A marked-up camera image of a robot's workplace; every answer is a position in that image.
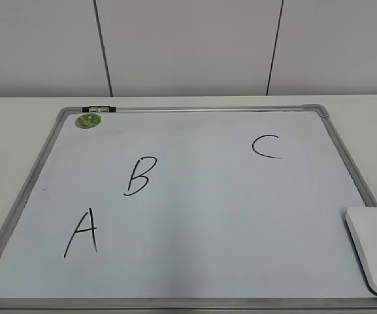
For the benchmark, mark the grey framed whiteboard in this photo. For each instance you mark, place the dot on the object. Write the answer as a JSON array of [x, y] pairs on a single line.
[[160, 210]]

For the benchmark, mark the round green magnet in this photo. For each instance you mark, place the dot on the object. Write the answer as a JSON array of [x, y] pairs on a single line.
[[88, 121]]

